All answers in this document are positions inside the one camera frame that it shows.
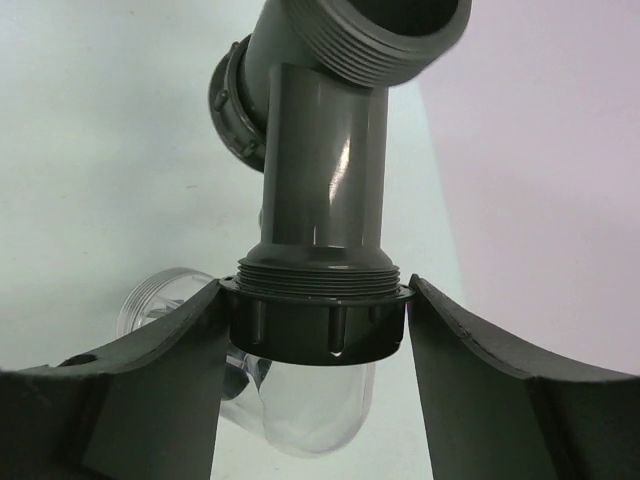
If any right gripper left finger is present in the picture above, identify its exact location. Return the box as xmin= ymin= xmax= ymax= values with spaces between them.
xmin=1 ymin=283 xmax=228 ymax=479

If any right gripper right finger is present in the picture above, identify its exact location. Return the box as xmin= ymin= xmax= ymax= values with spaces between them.
xmin=409 ymin=276 xmax=639 ymax=479

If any clear plastic threaded connector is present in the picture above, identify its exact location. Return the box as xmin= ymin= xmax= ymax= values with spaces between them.
xmin=116 ymin=267 xmax=375 ymax=458

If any dark grey pipe fitting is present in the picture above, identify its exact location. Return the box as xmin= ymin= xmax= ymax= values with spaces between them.
xmin=209 ymin=0 xmax=472 ymax=366

